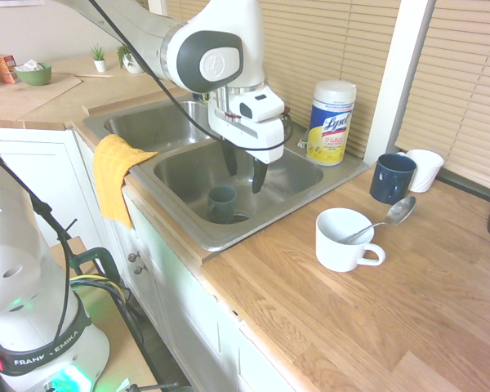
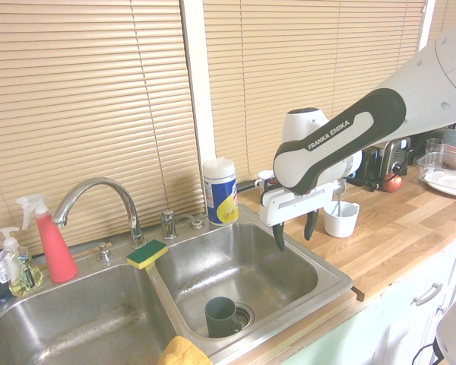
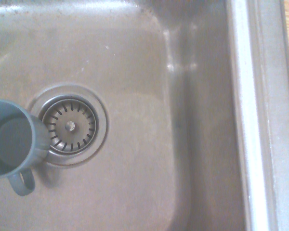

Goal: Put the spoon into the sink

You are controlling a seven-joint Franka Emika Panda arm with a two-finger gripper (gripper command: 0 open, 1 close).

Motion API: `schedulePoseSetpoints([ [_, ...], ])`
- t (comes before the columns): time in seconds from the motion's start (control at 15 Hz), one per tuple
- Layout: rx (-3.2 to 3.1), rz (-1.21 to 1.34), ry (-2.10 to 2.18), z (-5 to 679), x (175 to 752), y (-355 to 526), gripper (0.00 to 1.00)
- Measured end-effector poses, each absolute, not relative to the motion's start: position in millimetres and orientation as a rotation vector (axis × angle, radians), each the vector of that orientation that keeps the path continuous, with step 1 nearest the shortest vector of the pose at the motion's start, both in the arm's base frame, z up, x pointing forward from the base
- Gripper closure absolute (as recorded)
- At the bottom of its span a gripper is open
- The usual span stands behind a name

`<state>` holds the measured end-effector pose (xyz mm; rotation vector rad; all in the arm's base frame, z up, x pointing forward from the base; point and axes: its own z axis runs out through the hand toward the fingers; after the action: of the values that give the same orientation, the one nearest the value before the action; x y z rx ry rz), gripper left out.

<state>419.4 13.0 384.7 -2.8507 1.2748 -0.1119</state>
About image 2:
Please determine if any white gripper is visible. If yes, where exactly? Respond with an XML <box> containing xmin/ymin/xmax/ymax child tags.
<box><xmin>258</xmin><ymin>181</ymin><xmax>334</xmax><ymax>252</ymax></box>

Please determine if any silver metal spoon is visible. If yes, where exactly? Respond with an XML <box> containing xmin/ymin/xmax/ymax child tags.
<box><xmin>333</xmin><ymin>179</ymin><xmax>347</xmax><ymax>220</ymax></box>

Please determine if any stainless steel double sink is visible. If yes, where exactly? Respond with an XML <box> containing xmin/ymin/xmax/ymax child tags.
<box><xmin>0</xmin><ymin>203</ymin><xmax>354</xmax><ymax>365</ymax></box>

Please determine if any sink sprayer cap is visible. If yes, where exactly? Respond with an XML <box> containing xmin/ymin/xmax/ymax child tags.
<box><xmin>178</xmin><ymin>214</ymin><xmax>206</xmax><ymax>231</ymax></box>

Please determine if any small white cup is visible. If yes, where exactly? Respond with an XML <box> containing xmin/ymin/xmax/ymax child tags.
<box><xmin>254</xmin><ymin>170</ymin><xmax>277</xmax><ymax>191</ymax></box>

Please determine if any disinfecting wipes canister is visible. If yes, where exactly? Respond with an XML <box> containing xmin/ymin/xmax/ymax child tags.
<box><xmin>202</xmin><ymin>157</ymin><xmax>239</xmax><ymax>227</ymax></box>

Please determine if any metal drain strainer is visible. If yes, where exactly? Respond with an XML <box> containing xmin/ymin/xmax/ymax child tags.
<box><xmin>233</xmin><ymin>302</ymin><xmax>255</xmax><ymax>332</ymax></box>

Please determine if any red apple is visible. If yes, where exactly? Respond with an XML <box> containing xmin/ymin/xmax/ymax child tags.
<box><xmin>379</xmin><ymin>173</ymin><xmax>404</xmax><ymax>193</ymax></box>

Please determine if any dark grey mug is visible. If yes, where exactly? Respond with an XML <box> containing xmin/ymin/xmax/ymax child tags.
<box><xmin>204</xmin><ymin>296</ymin><xmax>243</xmax><ymax>338</ymax></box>

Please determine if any silver toaster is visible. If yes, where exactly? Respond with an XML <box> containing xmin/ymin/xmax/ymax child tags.
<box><xmin>382</xmin><ymin>136</ymin><xmax>413</xmax><ymax>178</ymax></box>

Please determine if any yellow green sponge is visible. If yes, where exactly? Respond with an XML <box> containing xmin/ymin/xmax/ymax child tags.
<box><xmin>126</xmin><ymin>239</ymin><xmax>169</xmax><ymax>271</ymax></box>

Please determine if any clear drinking glass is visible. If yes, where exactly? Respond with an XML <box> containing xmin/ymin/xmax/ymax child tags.
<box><xmin>424</xmin><ymin>138</ymin><xmax>448</xmax><ymax>170</ymax></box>

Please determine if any yellow dish cloth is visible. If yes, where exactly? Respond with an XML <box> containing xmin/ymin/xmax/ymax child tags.
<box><xmin>157</xmin><ymin>335</ymin><xmax>214</xmax><ymax>365</ymax></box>

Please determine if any beige blind behind counter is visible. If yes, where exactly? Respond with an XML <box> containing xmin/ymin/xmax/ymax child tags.
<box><xmin>202</xmin><ymin>0</ymin><xmax>429</xmax><ymax>183</ymax></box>

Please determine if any chrome gooseneck faucet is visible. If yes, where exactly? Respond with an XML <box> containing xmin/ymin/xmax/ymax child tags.
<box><xmin>52</xmin><ymin>177</ymin><xmax>146</xmax><ymax>250</ymax></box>

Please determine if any red spray bottle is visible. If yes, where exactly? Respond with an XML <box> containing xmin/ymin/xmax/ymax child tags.
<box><xmin>16</xmin><ymin>194</ymin><xmax>80</xmax><ymax>284</ymax></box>

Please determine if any clear hand soap pump bottle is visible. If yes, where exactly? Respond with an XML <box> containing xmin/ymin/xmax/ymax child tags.
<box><xmin>0</xmin><ymin>227</ymin><xmax>45</xmax><ymax>297</ymax></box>

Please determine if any large white handled cup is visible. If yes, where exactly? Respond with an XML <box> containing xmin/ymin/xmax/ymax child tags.
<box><xmin>323</xmin><ymin>201</ymin><xmax>360</xmax><ymax>239</ymax></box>

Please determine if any chrome faucet handle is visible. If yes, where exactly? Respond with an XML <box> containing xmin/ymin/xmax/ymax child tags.
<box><xmin>160</xmin><ymin>208</ymin><xmax>178</xmax><ymax>240</ymax></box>

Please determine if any silver cabinet bar handle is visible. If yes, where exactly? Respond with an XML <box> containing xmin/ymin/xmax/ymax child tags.
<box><xmin>413</xmin><ymin>282</ymin><xmax>444</xmax><ymax>306</ymax></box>

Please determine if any white window frame post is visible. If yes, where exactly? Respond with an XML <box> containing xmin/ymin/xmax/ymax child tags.
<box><xmin>179</xmin><ymin>0</ymin><xmax>217</xmax><ymax>214</ymax></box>

